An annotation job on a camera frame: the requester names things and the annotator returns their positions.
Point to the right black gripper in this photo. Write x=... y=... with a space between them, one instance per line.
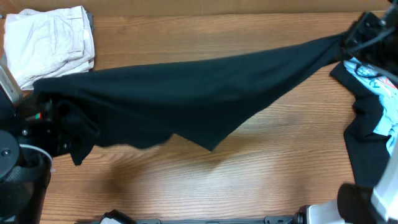
x=359 y=30

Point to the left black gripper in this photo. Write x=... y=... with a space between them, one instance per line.
x=41 y=115

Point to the black t-shirt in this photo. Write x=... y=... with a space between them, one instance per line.
x=202 y=101

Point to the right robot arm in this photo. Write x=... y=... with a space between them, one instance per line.
x=355 y=204

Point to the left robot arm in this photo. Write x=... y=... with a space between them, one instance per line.
x=25 y=171

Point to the light blue printed shirt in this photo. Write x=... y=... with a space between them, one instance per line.
x=387 y=93

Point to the folded beige trousers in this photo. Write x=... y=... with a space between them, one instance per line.
x=48 y=44

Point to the black garment at right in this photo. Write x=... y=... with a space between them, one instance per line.
x=367 y=150

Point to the grey folded cloth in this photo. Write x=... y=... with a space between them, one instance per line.
x=91 y=23

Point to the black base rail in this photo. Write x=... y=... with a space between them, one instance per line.
x=117 y=217

